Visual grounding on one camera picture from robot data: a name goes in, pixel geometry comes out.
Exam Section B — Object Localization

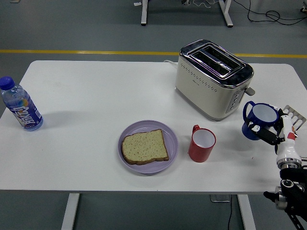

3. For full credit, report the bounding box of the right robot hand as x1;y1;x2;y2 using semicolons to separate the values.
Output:
247;109;300;163

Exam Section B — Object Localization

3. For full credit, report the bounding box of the blue enamel cup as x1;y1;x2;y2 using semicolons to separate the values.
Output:
241;101;280;141

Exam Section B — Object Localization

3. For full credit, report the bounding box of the red enamel cup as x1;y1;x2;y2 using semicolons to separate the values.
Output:
188;124;217;163

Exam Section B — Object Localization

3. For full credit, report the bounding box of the slice of bread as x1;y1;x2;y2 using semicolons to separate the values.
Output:
121;128;170;165

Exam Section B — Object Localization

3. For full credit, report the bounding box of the white background desk leg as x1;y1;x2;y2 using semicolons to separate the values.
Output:
218;0;234;28
141;0;149;26

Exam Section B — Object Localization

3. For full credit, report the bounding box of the metal toast rack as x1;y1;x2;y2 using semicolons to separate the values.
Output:
282;104;307;132

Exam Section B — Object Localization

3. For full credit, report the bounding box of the white table leg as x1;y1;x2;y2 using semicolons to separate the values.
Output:
237;194;257;230
60;193;81;230

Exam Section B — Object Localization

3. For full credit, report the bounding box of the grey floor socket plate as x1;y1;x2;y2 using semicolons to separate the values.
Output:
210;194;231;203

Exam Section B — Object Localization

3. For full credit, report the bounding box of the cream and chrome toaster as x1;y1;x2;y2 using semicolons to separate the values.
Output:
174;39;256;122

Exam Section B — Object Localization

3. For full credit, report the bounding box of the purple round plate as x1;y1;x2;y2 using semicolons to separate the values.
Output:
117;119;179;175

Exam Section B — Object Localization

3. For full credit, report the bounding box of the blue-capped drink bottle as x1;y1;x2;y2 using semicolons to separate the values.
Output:
0;76;44;132

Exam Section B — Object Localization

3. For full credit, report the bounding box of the black cable under table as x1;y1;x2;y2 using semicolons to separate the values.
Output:
227;194;234;230

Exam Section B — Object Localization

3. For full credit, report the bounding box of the black floor cable loop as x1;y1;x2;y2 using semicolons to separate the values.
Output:
234;0;307;25

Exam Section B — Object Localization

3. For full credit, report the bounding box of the white floor cable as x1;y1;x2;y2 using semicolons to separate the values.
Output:
193;0;218;8

